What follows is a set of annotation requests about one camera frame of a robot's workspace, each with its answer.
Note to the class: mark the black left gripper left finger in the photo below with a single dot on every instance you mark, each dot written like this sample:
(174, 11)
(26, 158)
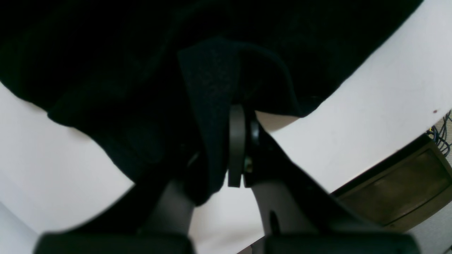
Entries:
(153, 217)

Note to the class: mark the dark wooden cabinet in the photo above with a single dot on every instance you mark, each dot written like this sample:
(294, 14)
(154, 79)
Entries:
(403, 190)

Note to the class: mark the black t-shirt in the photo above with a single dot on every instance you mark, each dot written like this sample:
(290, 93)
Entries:
(153, 79)

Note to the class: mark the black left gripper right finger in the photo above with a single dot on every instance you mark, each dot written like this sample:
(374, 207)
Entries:
(297, 214)

